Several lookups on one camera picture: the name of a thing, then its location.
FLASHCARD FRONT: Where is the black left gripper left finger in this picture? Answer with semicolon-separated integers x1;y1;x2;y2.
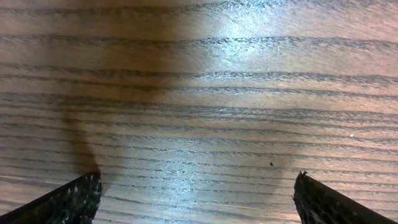
1;172;102;224

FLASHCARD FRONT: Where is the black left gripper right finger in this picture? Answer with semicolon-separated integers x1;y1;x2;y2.
292;171;397;224

